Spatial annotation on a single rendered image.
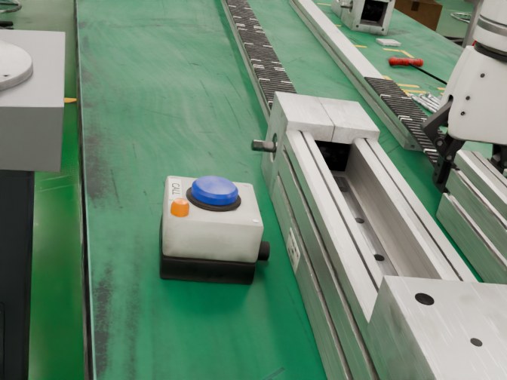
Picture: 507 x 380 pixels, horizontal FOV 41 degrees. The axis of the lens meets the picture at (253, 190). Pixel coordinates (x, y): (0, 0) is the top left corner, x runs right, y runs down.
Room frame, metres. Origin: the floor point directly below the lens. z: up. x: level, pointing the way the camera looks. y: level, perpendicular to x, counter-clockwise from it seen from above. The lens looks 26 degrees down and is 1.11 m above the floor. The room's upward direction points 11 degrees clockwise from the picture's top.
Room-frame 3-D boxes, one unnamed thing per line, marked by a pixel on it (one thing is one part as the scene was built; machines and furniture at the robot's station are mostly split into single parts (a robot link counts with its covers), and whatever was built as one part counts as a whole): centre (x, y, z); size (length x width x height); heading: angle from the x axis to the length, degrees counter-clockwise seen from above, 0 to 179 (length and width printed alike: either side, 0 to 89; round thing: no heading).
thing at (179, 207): (0.48, 0.06, 0.85); 0.01 x 0.01 x 0.01
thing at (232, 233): (0.52, 0.02, 0.81); 0.10 x 0.08 x 0.06; 102
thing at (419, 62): (1.31, -0.29, 0.79); 0.16 x 0.08 x 0.02; 30
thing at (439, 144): (0.74, -0.21, 0.83); 0.03 x 0.03 x 0.07; 12
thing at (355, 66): (1.37, -0.11, 0.79); 0.96 x 0.04 x 0.03; 12
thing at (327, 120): (0.70, -0.05, 0.83); 0.12 x 0.09 x 0.10; 102
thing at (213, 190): (0.52, 0.03, 0.84); 0.04 x 0.04 x 0.02
